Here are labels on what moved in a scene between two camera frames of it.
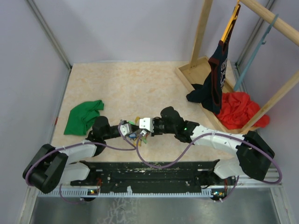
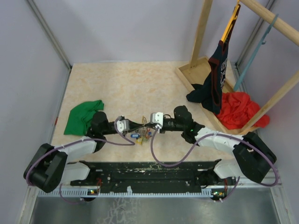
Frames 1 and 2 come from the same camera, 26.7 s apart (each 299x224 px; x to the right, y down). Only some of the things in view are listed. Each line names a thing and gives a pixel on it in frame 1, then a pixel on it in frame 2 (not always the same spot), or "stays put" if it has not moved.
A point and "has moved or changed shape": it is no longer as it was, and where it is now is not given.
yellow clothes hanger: (230, 25) stays put
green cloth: (81, 117) stays put
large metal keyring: (136, 119) has moved or changed shape
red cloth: (238, 111) stays put
